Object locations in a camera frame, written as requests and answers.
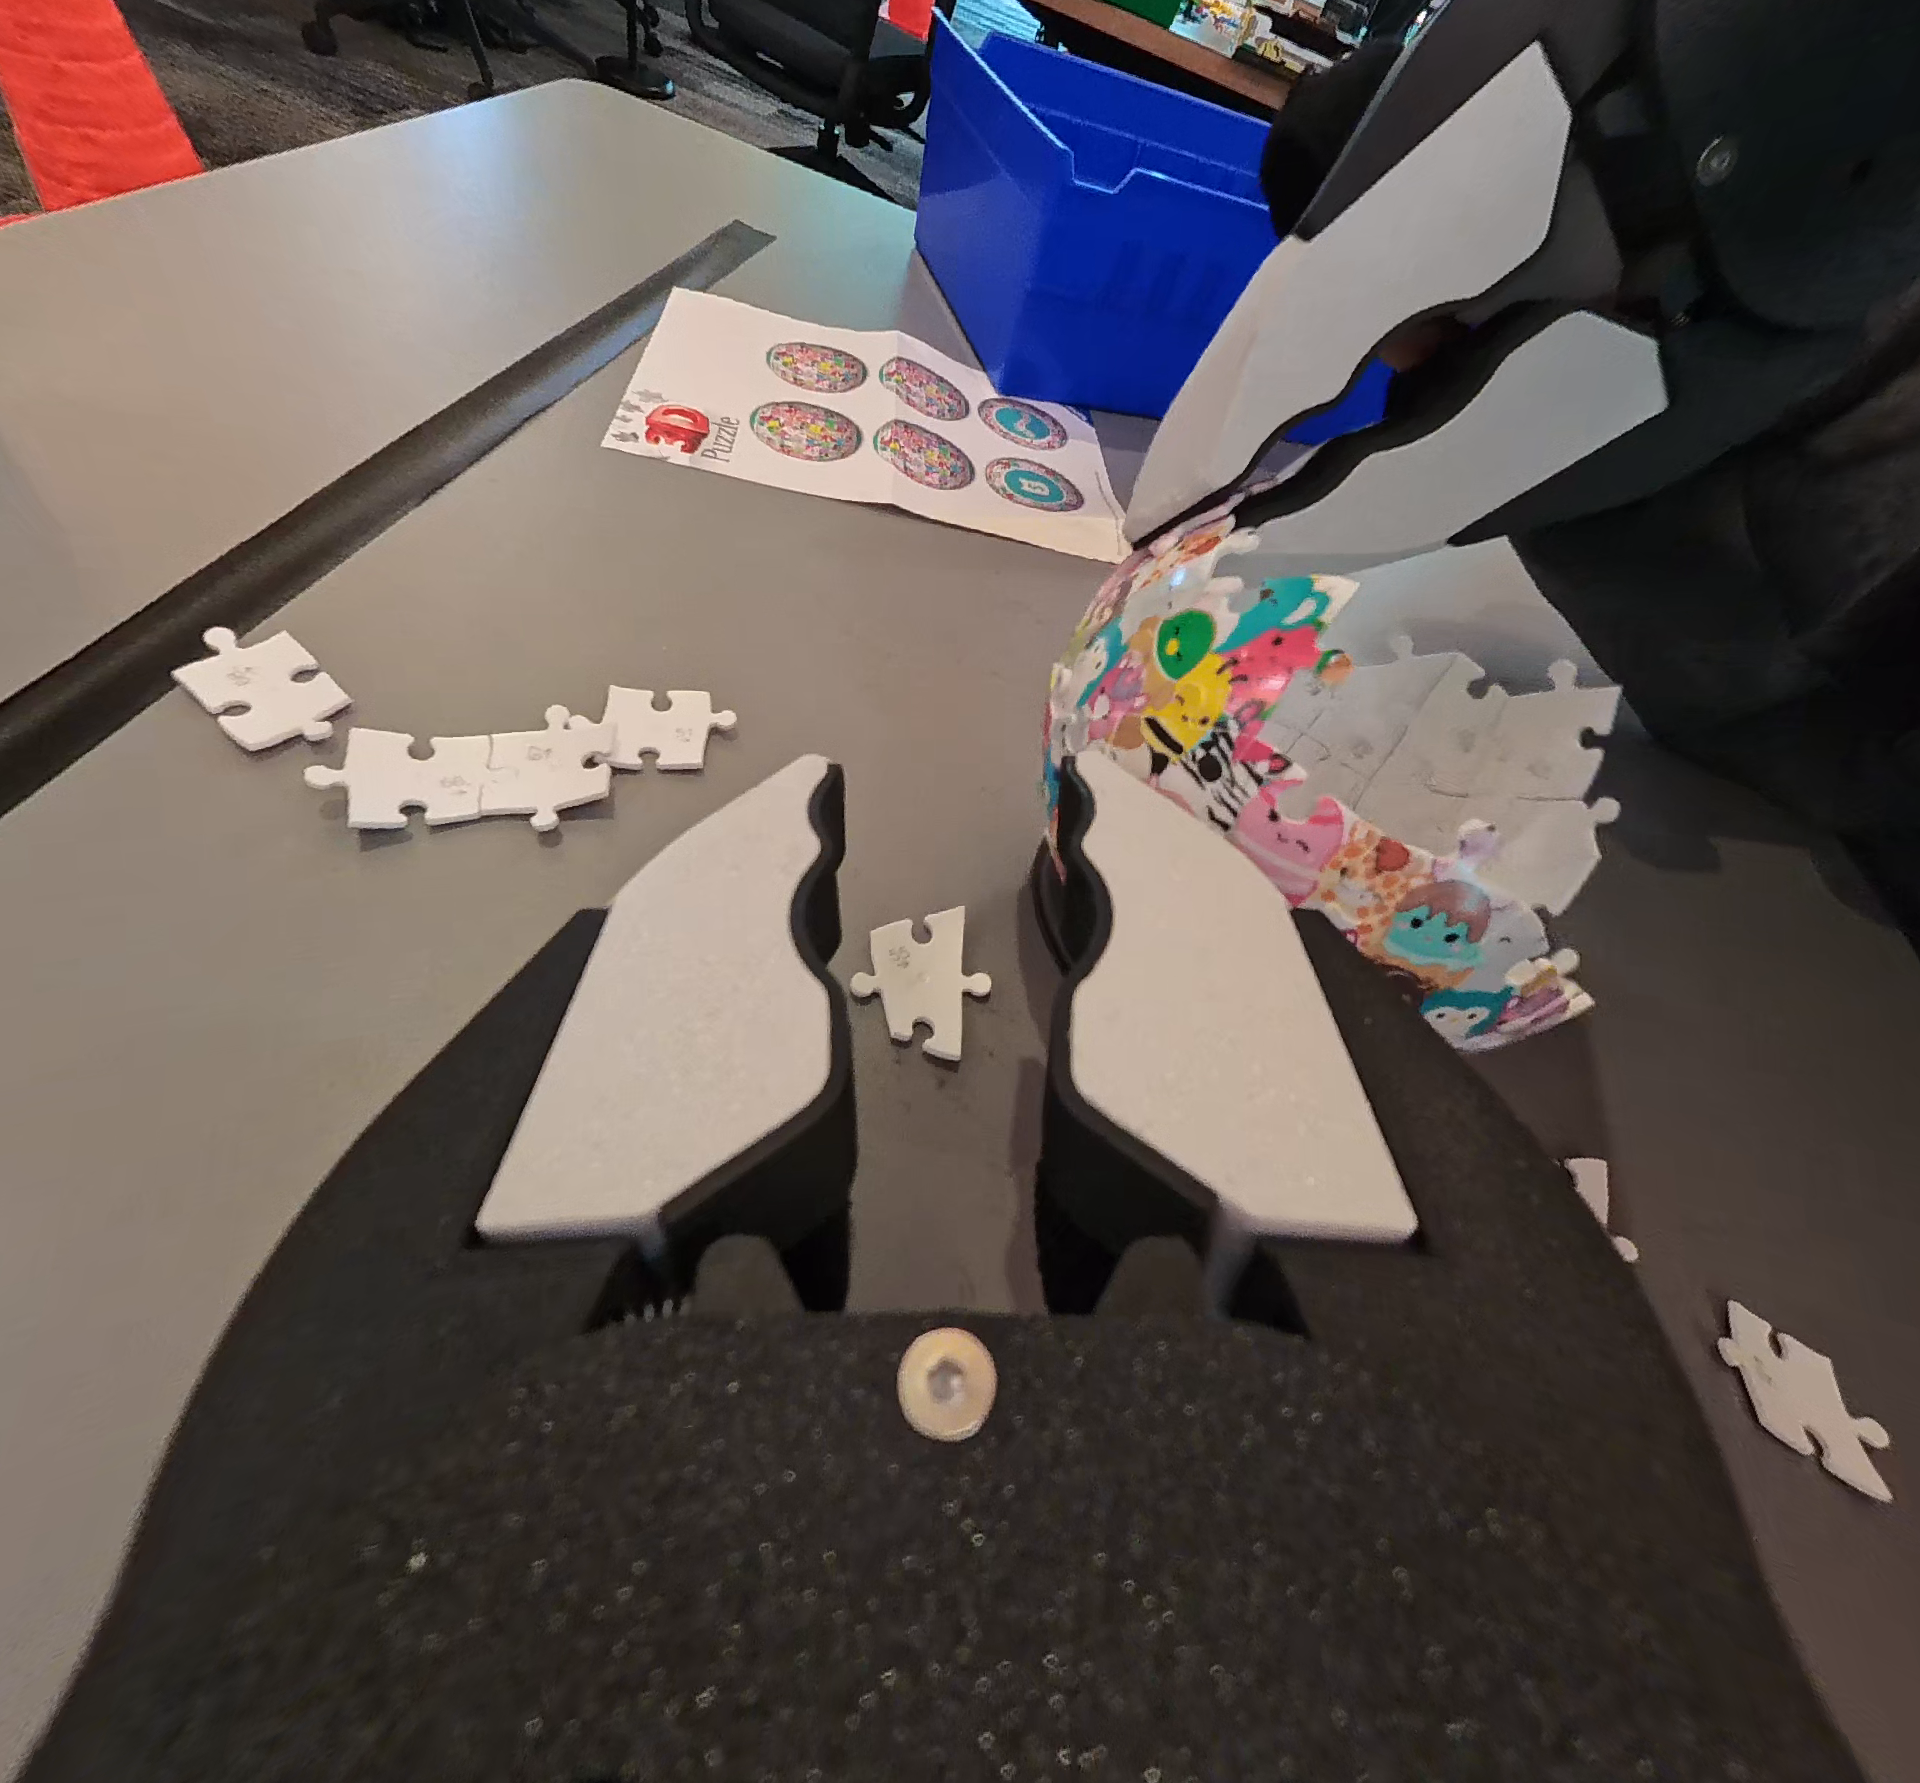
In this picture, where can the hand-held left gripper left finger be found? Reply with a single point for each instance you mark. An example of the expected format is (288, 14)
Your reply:
(675, 1048)

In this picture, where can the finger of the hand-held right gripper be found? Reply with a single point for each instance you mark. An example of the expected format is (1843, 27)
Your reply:
(1397, 254)
(1532, 434)

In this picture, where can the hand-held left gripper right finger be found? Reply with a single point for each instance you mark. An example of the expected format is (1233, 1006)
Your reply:
(1214, 1048)

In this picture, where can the white puzzle piece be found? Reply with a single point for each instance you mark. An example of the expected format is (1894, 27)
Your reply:
(263, 689)
(1794, 1395)
(1590, 1199)
(669, 729)
(922, 981)

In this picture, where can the partly built puzzle ball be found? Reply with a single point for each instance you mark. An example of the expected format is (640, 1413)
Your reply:
(1350, 795)

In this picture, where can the joined white puzzle pieces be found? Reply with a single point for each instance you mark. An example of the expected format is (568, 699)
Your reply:
(450, 774)

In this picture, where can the puzzle instruction sheet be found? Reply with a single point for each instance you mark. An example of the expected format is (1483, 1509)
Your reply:
(898, 434)

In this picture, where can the blue plastic bin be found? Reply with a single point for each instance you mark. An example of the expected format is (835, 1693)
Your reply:
(1082, 268)

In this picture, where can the wooden table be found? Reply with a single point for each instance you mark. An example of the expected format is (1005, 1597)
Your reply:
(1109, 43)

